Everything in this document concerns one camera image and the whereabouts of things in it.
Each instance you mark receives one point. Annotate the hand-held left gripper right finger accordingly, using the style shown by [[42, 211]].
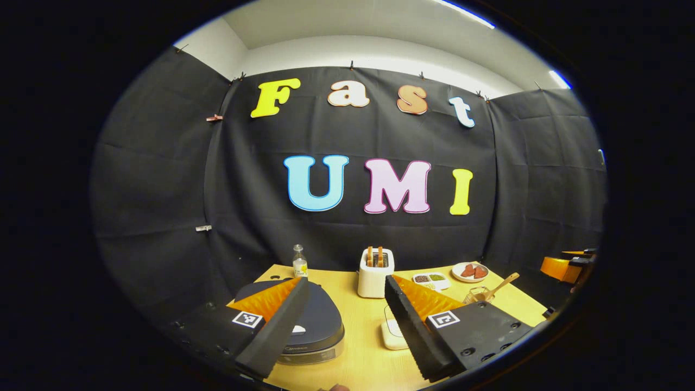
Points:
[[412, 331]]

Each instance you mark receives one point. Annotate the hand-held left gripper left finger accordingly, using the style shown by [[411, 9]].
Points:
[[277, 336]]

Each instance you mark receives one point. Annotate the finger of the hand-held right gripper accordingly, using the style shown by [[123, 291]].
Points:
[[575, 253], [559, 270]]

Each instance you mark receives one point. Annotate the dark grey rice cooker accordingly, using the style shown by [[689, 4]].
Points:
[[323, 320]]

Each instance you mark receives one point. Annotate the white divided dish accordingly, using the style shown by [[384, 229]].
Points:
[[441, 285]]

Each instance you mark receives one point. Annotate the white toaster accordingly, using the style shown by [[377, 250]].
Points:
[[374, 279]]

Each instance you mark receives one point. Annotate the white round plate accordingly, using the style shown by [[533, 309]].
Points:
[[457, 274]]

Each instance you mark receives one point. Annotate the glass bottle yellow label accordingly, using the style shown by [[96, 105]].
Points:
[[299, 267]]

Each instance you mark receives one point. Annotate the red meat piece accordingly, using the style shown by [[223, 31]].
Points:
[[480, 272], [468, 270]]

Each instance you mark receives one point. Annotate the toast bread slice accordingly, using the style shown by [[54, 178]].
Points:
[[370, 256], [380, 256]]

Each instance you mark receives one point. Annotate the short ceiling light strip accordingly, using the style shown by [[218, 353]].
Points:
[[559, 79]]

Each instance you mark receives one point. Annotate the long ceiling light strip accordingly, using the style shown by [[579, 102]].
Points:
[[467, 13]]

